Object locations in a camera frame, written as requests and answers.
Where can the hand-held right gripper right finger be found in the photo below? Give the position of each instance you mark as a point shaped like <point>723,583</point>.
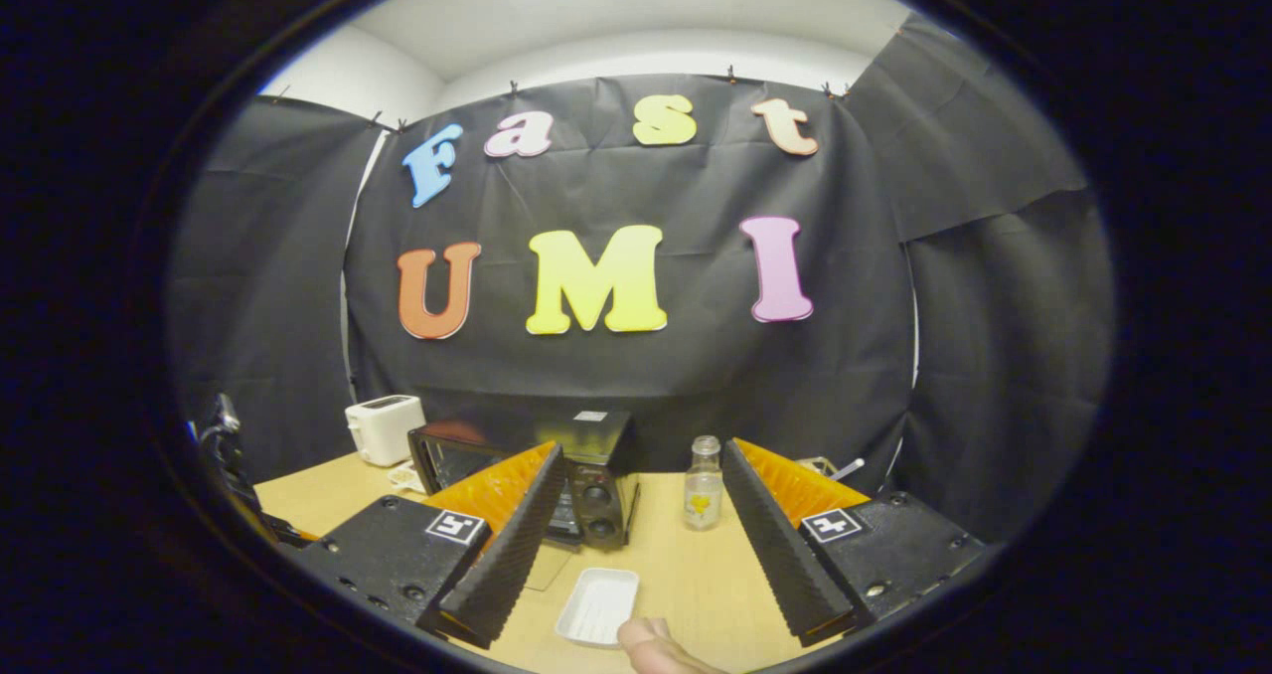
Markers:
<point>775,545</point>

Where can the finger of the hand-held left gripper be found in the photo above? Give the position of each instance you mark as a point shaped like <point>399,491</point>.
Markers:
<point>293,533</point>

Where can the black electric oven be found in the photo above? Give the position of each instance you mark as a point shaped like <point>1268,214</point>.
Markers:
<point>596,500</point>

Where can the white rectangular tray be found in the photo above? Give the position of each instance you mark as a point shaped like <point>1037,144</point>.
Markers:
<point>596,609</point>

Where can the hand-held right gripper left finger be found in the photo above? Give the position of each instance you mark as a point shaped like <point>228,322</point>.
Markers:
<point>517,545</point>

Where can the row of small cloth clips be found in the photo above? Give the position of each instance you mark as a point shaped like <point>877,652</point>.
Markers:
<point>730,75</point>

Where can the glass bottle with yellow label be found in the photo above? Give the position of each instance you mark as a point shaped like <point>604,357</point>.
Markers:
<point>703,495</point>

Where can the black backdrop cloth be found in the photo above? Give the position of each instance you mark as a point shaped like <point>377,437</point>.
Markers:
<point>696,366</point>

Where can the white toaster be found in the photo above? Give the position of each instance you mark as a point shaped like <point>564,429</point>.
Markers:
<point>383,430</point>

